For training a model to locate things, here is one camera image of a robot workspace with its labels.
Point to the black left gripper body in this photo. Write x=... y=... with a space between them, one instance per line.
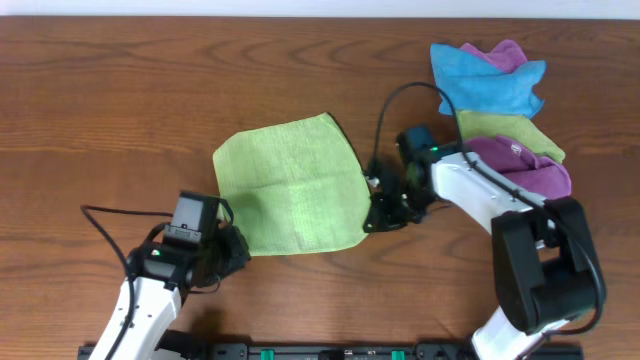
x=228 y=252

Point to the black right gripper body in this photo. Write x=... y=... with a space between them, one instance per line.
x=400 y=207

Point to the light green microfiber cloth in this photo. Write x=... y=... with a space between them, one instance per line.
x=294 y=188

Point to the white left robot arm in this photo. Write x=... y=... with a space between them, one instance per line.
x=171 y=263

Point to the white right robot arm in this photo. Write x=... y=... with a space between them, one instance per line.
x=547 y=276

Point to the white cloth care label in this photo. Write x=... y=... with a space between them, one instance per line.
x=515 y=147

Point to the blue microfiber cloth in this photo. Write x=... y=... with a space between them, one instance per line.
x=471 y=83

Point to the olive green microfiber cloth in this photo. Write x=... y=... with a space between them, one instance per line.
x=517 y=127

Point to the purple microfiber cloth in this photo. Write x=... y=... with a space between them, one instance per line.
x=535 y=173

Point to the purple cloth behind blue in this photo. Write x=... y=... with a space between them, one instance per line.
x=507 y=55

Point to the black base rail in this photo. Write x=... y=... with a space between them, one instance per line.
x=238 y=351

